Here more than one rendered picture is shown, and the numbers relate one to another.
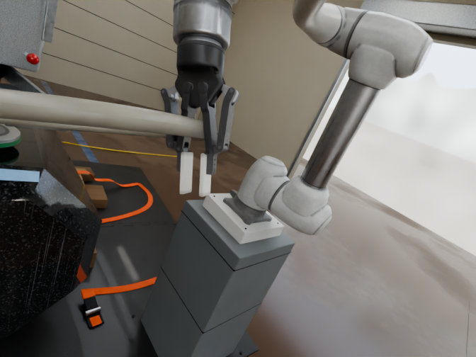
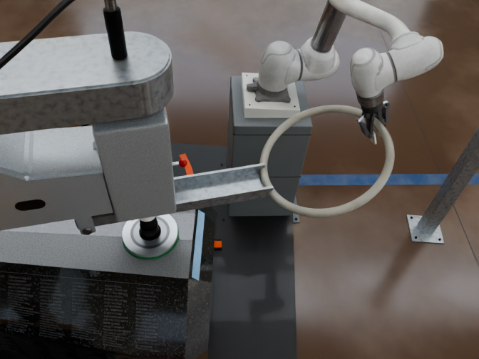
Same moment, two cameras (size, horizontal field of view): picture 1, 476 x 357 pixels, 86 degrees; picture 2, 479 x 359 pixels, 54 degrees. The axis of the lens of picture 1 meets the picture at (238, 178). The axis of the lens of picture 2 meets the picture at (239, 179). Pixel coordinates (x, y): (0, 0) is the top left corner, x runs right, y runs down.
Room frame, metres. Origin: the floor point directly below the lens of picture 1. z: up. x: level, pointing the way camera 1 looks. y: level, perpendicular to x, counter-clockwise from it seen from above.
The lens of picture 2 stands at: (-0.12, 1.35, 2.43)
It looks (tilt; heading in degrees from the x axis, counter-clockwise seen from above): 51 degrees down; 314
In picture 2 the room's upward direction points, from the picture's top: 5 degrees clockwise
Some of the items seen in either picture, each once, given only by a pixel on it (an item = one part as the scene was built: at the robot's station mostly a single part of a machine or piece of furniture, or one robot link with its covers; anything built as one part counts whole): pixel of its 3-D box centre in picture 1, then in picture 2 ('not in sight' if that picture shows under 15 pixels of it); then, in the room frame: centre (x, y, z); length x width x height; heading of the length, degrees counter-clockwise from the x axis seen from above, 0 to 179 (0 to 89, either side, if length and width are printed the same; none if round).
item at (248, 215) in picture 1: (246, 203); (268, 86); (1.10, -0.08, 0.89); 0.22 x 0.18 x 0.06; 51
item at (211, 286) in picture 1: (212, 284); (262, 151); (1.09, -0.10, 0.40); 0.50 x 0.50 x 0.80; 50
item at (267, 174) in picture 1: (264, 181); (278, 64); (1.08, -0.11, 1.03); 0.18 x 0.16 x 0.22; 61
